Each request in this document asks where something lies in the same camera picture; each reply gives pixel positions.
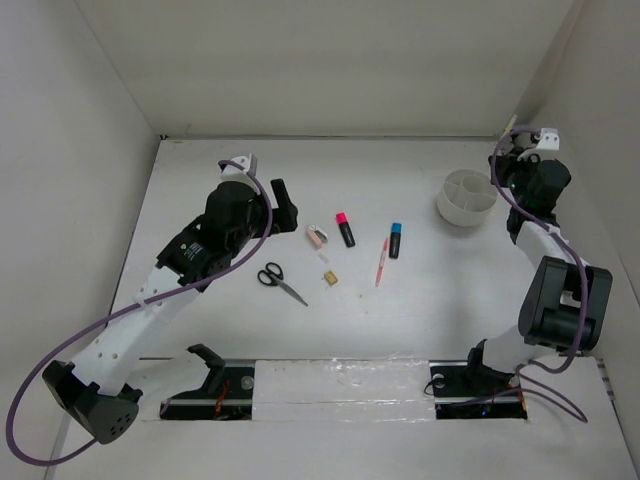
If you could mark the black handled scissors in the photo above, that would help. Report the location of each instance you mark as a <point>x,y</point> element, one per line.
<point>272,275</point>

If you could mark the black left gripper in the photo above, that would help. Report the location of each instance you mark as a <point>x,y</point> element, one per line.
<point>282,216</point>

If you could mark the white round divided container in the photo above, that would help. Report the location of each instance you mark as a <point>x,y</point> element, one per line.
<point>466,198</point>

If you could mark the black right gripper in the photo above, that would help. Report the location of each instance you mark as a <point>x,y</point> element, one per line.
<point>506,163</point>

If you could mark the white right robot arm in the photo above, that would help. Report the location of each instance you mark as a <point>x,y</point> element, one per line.
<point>564,308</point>

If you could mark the yellow eraser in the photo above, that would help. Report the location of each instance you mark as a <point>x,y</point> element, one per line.
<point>330,278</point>

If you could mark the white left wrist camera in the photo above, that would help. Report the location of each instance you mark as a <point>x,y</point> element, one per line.
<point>238,168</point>

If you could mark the red pink pen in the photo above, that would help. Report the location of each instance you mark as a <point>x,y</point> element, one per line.
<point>382,261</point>

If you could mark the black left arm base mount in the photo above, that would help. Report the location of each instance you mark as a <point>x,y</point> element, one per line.
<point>224,394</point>

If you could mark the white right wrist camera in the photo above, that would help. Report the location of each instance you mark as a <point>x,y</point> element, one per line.
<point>548,141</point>

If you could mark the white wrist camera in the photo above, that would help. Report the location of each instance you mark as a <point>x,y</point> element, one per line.
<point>548,141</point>
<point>238,168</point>

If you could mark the blue cap black highlighter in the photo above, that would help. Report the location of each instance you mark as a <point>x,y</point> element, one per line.
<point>395,240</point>

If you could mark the pink cap black highlighter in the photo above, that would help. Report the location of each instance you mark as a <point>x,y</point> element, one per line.
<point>345,229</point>

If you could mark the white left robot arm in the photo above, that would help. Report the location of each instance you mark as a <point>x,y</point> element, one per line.
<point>93,386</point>

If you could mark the yellow pen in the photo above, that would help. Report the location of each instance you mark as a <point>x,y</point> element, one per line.
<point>510,125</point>

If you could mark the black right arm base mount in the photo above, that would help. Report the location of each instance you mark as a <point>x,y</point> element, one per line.
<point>464,393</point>

